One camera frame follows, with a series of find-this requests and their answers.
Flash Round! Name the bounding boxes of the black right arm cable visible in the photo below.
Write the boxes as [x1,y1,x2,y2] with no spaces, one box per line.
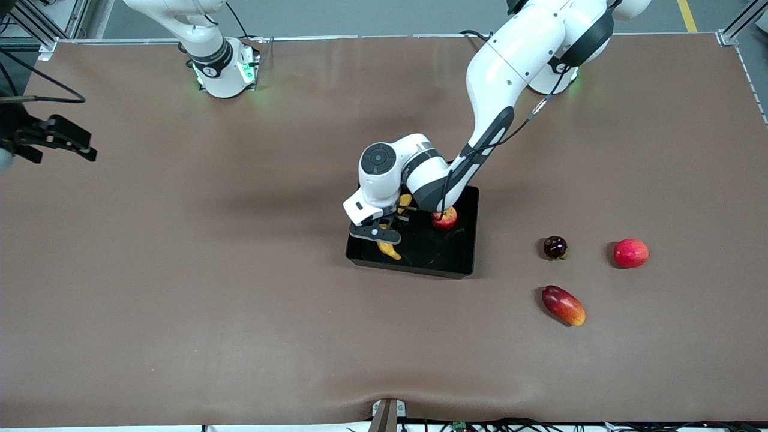
[0,51,85,105]

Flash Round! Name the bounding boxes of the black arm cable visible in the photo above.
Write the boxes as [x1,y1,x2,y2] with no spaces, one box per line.
[440,96,554,220]
[0,51,85,105]

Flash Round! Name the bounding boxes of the aluminium frame profile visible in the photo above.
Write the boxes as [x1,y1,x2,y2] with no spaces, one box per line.
[719,0,768,47]
[0,0,91,61]

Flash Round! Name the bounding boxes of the metal table edge rail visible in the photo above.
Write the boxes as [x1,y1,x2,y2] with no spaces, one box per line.
[37,33,730,46]

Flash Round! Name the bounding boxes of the dark purple mangosteen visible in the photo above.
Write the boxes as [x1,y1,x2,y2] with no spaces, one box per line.
[543,235,569,261]

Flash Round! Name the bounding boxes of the brown table mat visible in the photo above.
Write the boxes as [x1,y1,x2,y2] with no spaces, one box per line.
[0,33,768,428]

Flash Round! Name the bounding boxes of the metal table clamp bracket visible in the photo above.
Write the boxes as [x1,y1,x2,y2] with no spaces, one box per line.
[370,398,407,432]

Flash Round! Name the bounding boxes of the black plastic box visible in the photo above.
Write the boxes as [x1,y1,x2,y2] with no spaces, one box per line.
[346,173,479,279]

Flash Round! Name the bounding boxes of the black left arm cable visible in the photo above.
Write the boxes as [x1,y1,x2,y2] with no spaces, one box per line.
[440,96,554,220]

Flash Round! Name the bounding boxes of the yellow banana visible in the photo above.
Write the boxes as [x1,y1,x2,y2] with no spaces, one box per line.
[377,194,415,261]

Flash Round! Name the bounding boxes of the red orange mango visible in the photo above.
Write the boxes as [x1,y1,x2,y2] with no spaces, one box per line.
[541,285,586,327]

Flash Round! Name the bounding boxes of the round red peach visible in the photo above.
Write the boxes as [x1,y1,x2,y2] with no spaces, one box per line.
[613,238,650,269]

